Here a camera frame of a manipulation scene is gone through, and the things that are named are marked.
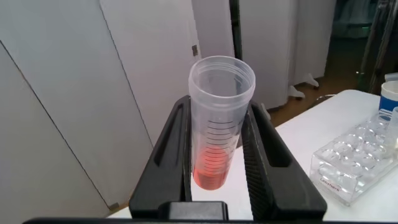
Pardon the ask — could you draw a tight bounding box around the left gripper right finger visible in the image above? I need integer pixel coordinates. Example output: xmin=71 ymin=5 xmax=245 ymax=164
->
xmin=241 ymin=100 xmax=328 ymax=222

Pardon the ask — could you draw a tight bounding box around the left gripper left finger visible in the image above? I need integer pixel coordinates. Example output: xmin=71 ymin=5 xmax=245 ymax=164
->
xmin=128 ymin=95 xmax=193 ymax=219

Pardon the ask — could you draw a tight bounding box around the test tube with red pigment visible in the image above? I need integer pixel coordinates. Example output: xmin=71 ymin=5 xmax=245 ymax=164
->
xmin=188 ymin=55 xmax=256 ymax=192

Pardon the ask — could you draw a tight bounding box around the clear acrylic test tube rack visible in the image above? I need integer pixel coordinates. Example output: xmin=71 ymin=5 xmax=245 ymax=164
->
xmin=309 ymin=107 xmax=398 ymax=207

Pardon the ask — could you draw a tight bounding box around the thin metal rod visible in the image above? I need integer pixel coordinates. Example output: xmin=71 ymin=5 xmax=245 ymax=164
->
xmin=307 ymin=94 xmax=336 ymax=110

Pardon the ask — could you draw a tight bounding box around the white screen foot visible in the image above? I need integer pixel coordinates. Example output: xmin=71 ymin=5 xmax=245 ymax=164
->
xmin=287 ymin=73 xmax=320 ymax=100

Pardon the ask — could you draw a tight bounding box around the white paper cup blue sleeve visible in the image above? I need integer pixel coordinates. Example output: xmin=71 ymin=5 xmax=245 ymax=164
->
xmin=378 ymin=80 xmax=398 ymax=113

